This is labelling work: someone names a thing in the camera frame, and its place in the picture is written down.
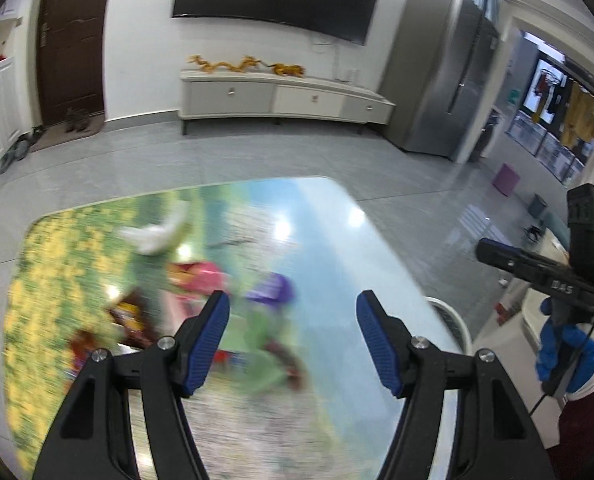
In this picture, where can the golden dragon ornament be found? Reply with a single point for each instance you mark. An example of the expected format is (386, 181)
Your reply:
(222, 65)

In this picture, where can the white tissue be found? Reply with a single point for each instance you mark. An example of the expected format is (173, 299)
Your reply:
(152, 237)

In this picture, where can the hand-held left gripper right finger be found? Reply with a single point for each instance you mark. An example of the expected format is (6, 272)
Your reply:
(377, 340)

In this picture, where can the brown entrance door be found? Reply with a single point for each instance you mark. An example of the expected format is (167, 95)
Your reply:
(72, 35)

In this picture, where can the pink snack packet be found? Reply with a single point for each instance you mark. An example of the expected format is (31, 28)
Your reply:
(202, 277)

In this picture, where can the small dark bin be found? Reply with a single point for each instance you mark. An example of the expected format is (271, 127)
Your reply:
(538, 207)

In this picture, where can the white marble coffee table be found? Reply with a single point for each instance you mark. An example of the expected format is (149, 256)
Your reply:
(532, 310)

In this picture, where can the white television cabinet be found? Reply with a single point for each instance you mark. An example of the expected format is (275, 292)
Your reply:
(257, 97)

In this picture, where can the green snack packet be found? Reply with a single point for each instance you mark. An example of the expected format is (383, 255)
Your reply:
(259, 355)

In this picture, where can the white trash bin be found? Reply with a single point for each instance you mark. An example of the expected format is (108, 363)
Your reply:
(457, 322)

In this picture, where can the purple snack packet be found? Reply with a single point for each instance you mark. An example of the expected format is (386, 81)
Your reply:
(272, 290)

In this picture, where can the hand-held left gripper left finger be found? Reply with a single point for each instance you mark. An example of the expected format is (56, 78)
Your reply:
(208, 340)

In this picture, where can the grey refrigerator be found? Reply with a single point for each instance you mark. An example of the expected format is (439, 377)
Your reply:
(427, 70)

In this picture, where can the dark red snack packet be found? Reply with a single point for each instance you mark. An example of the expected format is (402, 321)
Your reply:
(289, 360)

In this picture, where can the person's right hand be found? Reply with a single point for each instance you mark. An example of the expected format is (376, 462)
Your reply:
(574, 345)

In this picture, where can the brown doormat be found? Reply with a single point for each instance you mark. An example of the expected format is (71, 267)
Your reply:
(52, 137)

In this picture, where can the orange brown snack packet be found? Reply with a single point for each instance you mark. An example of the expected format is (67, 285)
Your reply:
(132, 317)

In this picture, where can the landscape print table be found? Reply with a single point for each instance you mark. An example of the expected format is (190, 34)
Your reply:
(327, 240)

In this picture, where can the golden lion ornament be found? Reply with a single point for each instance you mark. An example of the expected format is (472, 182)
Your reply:
(287, 69)

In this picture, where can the purple stool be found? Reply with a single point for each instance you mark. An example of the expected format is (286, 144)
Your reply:
(506, 180)

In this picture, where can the yellow hanging garment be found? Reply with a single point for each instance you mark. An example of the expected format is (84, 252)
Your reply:
(579, 115)

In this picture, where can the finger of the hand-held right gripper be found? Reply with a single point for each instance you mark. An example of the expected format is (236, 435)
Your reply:
(502, 255)

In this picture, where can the pair of grey shoes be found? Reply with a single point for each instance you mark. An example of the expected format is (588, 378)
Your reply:
(77, 121)

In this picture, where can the pair of dark shoes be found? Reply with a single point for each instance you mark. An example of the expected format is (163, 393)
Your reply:
(19, 150)

